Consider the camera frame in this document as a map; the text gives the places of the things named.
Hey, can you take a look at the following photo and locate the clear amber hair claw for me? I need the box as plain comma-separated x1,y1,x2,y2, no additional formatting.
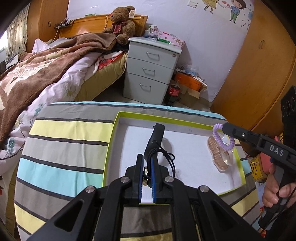
207,136,234,173

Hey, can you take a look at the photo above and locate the purple spiral hair tie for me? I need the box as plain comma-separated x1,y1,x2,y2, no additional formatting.
212,123,235,153

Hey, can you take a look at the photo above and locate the black fitness band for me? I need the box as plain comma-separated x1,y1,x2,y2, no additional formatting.
144,123,165,163

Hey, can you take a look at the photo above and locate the person's right hand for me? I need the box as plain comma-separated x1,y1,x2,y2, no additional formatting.
262,164,295,207

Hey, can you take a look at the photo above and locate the yellow tin box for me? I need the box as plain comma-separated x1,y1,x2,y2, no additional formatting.
250,154,271,183

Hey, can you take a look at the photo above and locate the wooden wardrobe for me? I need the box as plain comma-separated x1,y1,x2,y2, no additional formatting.
211,1,295,137

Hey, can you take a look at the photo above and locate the green shallow box tray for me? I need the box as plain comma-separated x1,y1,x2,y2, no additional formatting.
103,111,246,195

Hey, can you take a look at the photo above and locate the striped table cloth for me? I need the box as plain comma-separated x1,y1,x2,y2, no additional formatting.
15,102,260,240

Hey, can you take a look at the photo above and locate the orange storage box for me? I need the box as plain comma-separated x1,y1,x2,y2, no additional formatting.
174,72,202,91

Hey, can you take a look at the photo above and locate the cola bottle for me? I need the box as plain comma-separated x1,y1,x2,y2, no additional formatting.
167,82,181,106

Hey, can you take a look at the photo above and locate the white floral duvet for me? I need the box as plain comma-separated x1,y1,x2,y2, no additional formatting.
1,50,127,226

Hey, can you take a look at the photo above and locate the grey drawer nightstand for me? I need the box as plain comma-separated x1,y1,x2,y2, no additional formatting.
123,37,182,105

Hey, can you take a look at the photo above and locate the brown fleece blanket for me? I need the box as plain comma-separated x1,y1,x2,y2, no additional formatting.
1,33,116,144

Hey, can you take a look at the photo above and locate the pink floral box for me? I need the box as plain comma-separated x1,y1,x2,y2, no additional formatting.
158,32,185,48

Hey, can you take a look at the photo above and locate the brown teddy bear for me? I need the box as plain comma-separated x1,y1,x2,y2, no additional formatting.
102,6,135,45

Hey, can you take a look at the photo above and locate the wooden bed headboard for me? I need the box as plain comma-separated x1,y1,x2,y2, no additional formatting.
58,14,148,38

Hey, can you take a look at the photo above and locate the patterned curtain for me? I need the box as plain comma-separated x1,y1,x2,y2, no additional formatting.
6,3,30,63

